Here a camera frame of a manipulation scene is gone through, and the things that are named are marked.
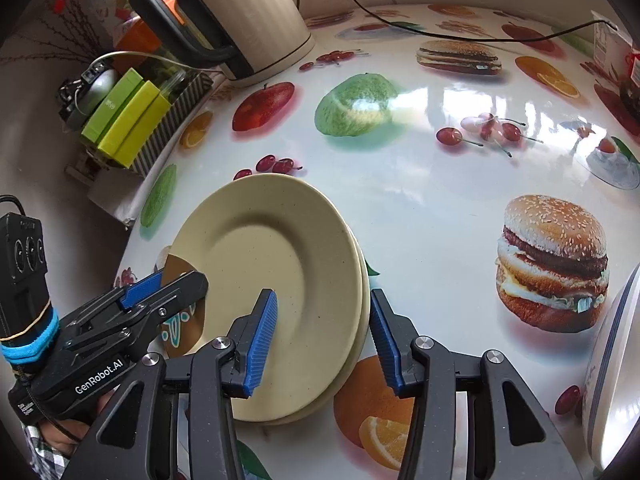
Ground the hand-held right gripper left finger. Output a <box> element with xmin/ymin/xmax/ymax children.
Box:
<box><xmin>62</xmin><ymin>289</ymin><xmax>279</xmax><ymax>480</ymax></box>

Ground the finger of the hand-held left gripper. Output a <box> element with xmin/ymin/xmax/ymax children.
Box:
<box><xmin>75</xmin><ymin>270</ymin><xmax>210</xmax><ymax>357</ymax></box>
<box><xmin>59</xmin><ymin>271</ymin><xmax>168</xmax><ymax>335</ymax></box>

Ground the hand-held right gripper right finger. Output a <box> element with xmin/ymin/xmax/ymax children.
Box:
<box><xmin>368</xmin><ymin>289</ymin><xmax>583</xmax><ymax>480</ymax></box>

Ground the beige plate with brown patch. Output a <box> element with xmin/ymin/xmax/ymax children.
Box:
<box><xmin>260</xmin><ymin>232</ymin><xmax>372</xmax><ymax>427</ymax></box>
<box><xmin>165</xmin><ymin>174</ymin><xmax>363</xmax><ymax>423</ymax></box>
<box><xmin>240</xmin><ymin>220</ymin><xmax>366</xmax><ymax>423</ymax></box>

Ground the large white blue-striped bowl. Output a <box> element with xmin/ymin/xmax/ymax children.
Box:
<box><xmin>582</xmin><ymin>262</ymin><xmax>640</xmax><ymax>471</ymax></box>

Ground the person's left forearm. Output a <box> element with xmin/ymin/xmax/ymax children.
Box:
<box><xmin>20</xmin><ymin>422</ymin><xmax>76</xmax><ymax>480</ymax></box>

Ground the person's left hand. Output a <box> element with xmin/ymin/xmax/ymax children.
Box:
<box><xmin>42</xmin><ymin>395</ymin><xmax>108</xmax><ymax>448</ymax></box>

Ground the yellow green flat box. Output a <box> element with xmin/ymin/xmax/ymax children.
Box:
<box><xmin>97</xmin><ymin>80</ymin><xmax>160</xmax><ymax>158</ymax></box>
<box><xmin>117</xmin><ymin>95</ymin><xmax>173</xmax><ymax>168</ymax></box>

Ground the striped storage tray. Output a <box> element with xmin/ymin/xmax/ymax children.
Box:
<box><xmin>120</xmin><ymin>71</ymin><xmax>213</xmax><ymax>178</ymax></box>

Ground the grey round device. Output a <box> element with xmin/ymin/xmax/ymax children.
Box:
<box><xmin>60</xmin><ymin>57</ymin><xmax>121</xmax><ymax>128</ymax></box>

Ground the orange box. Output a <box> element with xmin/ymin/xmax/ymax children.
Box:
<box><xmin>112</xmin><ymin>0</ymin><xmax>176</xmax><ymax>61</ymax></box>

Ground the dried twig bunch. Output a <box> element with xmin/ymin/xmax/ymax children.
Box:
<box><xmin>0</xmin><ymin>0</ymin><xmax>108</xmax><ymax>68</ymax></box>

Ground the cream electric kettle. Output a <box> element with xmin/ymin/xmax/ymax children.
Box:
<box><xmin>127</xmin><ymin>0</ymin><xmax>317</xmax><ymax>88</ymax></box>

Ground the red label glass jar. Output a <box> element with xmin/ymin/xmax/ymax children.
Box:
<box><xmin>619</xmin><ymin>47</ymin><xmax>640</xmax><ymax>113</ymax></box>

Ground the small white carton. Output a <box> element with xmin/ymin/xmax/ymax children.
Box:
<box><xmin>591</xmin><ymin>10</ymin><xmax>636</xmax><ymax>68</ymax></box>

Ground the black power cable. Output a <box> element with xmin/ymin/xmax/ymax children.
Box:
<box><xmin>317</xmin><ymin>0</ymin><xmax>621</xmax><ymax>42</ymax></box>

